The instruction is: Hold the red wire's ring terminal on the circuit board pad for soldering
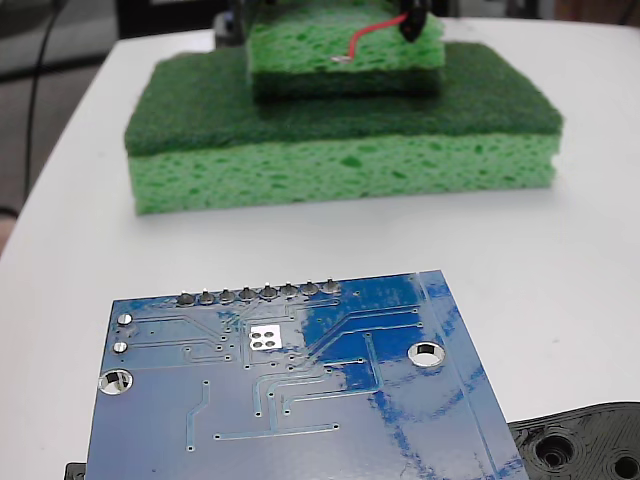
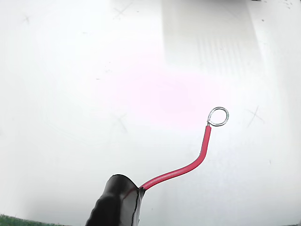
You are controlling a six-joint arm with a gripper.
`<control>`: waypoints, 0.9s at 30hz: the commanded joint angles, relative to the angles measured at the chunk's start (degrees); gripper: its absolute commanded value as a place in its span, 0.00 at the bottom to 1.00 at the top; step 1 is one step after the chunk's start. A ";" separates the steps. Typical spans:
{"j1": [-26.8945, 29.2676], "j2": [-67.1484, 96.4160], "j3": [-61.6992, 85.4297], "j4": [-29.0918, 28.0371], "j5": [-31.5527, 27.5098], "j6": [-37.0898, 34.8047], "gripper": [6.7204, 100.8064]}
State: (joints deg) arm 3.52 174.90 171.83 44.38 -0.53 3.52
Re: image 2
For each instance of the large green scouring sponge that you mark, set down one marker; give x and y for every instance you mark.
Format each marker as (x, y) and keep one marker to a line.
(21, 220)

